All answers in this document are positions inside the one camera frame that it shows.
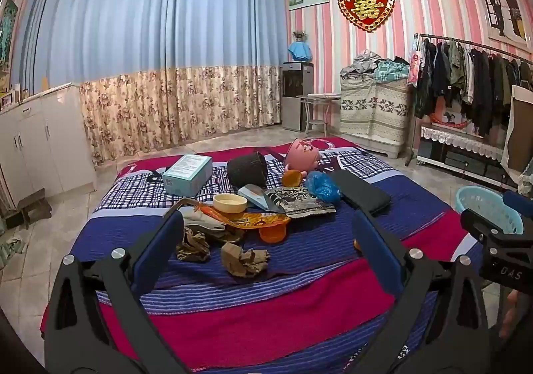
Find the blue plastic bag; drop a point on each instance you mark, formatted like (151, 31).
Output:
(322, 186)

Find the metal side table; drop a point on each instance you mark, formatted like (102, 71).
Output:
(318, 97)

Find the red heart wall decoration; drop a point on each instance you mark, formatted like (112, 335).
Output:
(366, 3)

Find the black paper bowl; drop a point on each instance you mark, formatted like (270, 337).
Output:
(245, 170)

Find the white photo frame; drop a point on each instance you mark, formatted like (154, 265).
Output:
(15, 93)

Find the white cabinet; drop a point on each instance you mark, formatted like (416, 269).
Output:
(41, 141)

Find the grey clothes pile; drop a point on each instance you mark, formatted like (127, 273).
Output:
(360, 64)

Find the teal cardboard box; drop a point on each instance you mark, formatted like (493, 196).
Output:
(187, 174)

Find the black case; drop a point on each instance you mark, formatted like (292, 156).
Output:
(358, 191)

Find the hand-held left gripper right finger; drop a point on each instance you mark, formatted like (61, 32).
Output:
(374, 249)

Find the pink hanging bag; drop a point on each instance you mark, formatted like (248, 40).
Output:
(413, 61)

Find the blue cloth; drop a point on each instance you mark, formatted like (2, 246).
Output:
(300, 51)

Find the brown paper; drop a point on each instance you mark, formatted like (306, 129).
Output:
(193, 247)
(241, 259)

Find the metal clothes rack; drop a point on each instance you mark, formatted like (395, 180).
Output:
(458, 41)

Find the beige bowl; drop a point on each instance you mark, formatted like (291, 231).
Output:
(231, 203)

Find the person's right hand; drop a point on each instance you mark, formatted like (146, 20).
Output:
(511, 315)

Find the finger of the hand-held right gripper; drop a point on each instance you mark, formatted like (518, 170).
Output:
(483, 228)
(518, 203)

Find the grey water dispenser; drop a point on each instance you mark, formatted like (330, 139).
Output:
(295, 99)

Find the small orange ball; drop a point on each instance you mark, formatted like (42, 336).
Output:
(291, 178)

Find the grey wrapper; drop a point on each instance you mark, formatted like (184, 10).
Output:
(202, 221)

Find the teal plaid cloth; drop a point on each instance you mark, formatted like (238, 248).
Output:
(391, 71)

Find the beige framed board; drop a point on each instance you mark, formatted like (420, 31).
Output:
(520, 132)

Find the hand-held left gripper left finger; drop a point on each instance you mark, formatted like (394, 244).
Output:
(160, 245)

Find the blue and floral curtain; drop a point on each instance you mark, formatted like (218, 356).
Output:
(145, 45)

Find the pink pot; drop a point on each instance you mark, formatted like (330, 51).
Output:
(302, 155)

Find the blue plastic basket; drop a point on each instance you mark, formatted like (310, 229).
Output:
(479, 199)

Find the window wall poster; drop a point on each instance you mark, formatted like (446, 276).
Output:
(499, 3)

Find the green wall poster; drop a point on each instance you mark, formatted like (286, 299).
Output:
(8, 32)

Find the orange biscuit packet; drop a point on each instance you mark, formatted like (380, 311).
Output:
(250, 221)

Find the white blue small packet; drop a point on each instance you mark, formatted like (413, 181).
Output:
(254, 195)

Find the striped plaid bed blanket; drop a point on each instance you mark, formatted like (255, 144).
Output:
(291, 282)

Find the low cabinet with lace cloth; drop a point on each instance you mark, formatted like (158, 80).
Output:
(458, 145)

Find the small wooden stool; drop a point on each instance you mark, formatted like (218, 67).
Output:
(35, 207)

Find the green rag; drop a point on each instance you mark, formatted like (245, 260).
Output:
(10, 249)

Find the cabinet under patterned cloth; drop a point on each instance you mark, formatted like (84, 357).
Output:
(370, 111)

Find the row of hanging clothes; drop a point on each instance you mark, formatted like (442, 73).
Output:
(479, 78)

